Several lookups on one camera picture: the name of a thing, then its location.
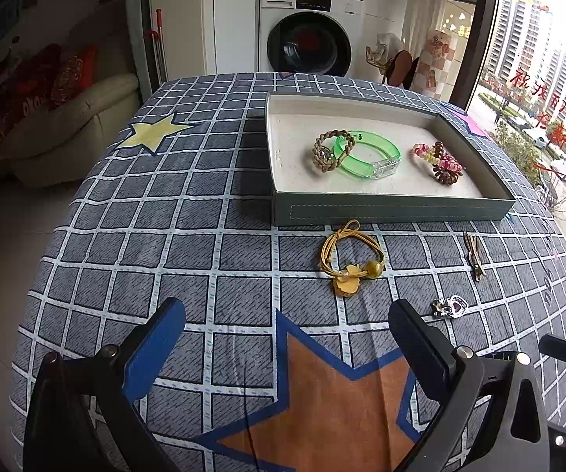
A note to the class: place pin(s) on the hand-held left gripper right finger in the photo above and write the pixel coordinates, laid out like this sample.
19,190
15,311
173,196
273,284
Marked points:
420,349

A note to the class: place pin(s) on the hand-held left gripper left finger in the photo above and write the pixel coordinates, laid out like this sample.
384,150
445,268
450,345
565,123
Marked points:
155,349

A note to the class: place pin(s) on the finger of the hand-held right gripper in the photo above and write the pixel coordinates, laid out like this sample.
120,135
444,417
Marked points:
560,349

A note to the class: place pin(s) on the grey tray with white lining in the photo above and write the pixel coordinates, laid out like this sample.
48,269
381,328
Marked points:
361,191

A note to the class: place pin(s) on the green translucent bangle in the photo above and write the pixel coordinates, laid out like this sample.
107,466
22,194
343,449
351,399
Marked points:
361,169

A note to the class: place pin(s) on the silver heart hair clip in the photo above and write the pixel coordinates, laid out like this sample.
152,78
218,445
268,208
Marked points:
452,306

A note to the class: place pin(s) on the beige bow hair clip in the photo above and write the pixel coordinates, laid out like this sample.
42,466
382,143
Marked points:
474,255

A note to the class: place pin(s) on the grey checked tablecloth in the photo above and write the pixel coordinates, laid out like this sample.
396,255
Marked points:
165,236

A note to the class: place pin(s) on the cream sofa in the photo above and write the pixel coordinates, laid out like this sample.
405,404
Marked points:
66,142

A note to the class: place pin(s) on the brown round ornament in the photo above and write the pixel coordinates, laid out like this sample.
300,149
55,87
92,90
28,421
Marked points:
403,71

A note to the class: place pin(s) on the red patterned cushion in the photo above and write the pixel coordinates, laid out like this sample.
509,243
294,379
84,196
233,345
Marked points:
71,78

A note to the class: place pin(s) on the red blanket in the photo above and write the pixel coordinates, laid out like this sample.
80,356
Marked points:
12,103

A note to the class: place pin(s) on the pink patterned box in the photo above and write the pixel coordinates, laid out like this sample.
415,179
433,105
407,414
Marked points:
437,59

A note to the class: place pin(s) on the white ornament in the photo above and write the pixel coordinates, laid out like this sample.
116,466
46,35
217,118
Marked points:
381,49

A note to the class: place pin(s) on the white washing machine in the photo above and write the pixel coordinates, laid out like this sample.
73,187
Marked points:
307,24

